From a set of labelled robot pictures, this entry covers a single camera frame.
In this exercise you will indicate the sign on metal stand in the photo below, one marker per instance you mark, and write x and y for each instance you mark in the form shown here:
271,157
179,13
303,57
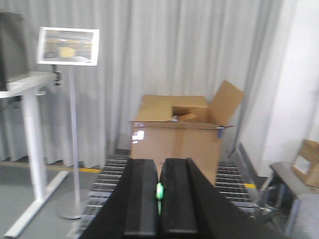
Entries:
71,47

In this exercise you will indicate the green plastic spoon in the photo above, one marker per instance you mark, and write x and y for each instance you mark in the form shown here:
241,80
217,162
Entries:
159,195

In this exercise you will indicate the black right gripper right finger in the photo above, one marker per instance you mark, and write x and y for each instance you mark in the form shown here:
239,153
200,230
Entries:
177,210

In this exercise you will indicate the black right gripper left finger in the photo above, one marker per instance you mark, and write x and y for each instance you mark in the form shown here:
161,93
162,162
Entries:
142,208

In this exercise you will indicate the white standing desk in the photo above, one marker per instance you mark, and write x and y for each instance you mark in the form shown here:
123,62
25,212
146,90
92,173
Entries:
28,88

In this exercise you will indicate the small cardboard box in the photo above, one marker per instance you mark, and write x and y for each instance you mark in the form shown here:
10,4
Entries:
306,163

